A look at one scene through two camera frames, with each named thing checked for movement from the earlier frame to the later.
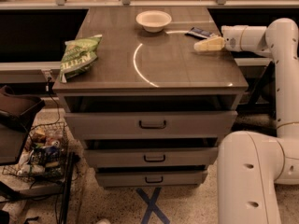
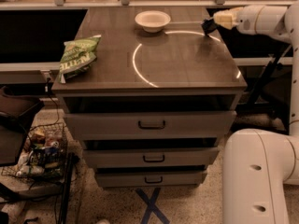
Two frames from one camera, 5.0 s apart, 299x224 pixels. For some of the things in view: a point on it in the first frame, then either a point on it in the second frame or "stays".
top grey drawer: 150,125 stays
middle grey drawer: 150,157 stays
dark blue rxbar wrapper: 199,33 -> 208,25
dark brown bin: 17,112 stays
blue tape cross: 152,206 stays
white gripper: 232,37 -> 246,19
